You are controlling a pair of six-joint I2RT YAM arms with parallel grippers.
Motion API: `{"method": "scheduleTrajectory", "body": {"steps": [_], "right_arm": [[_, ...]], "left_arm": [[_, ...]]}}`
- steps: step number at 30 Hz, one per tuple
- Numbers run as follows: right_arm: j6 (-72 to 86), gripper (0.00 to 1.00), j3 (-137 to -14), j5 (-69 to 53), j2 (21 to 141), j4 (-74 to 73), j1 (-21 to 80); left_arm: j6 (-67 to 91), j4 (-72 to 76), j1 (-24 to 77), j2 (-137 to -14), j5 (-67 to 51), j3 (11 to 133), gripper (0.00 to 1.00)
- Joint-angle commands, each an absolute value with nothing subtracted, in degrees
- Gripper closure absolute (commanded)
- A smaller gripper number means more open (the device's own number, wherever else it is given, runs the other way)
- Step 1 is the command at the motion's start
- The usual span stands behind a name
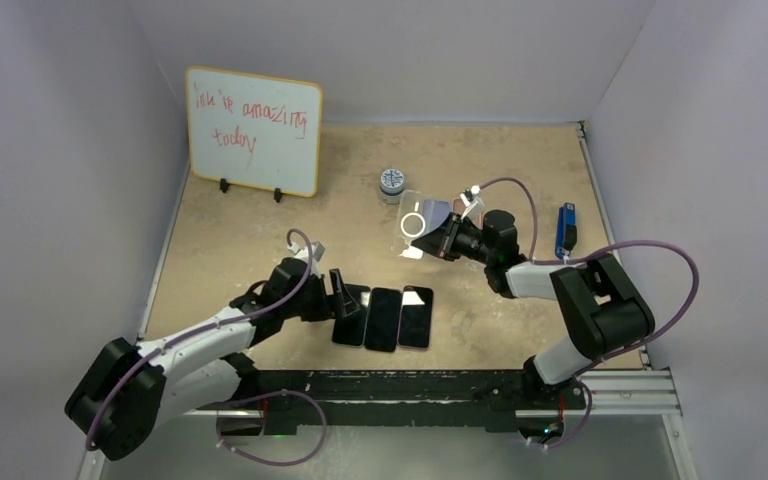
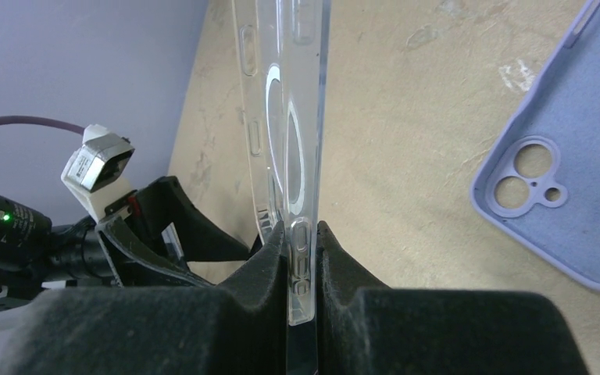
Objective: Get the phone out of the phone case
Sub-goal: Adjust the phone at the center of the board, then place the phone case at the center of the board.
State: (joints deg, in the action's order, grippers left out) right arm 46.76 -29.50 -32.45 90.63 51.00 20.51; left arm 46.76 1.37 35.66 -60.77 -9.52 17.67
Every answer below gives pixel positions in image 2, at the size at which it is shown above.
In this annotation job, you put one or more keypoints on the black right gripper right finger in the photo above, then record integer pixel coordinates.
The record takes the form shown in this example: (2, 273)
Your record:
(366, 327)

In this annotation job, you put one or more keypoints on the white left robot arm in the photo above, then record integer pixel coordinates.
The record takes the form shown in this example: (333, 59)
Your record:
(34, 252)

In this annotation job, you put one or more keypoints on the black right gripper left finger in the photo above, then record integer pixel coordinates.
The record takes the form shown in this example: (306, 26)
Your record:
(236, 327)

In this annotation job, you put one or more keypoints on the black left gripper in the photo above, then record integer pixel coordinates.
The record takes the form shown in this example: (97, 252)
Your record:
(163, 232)

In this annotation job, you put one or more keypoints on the clear phone case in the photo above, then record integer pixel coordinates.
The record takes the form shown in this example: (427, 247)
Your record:
(282, 53)

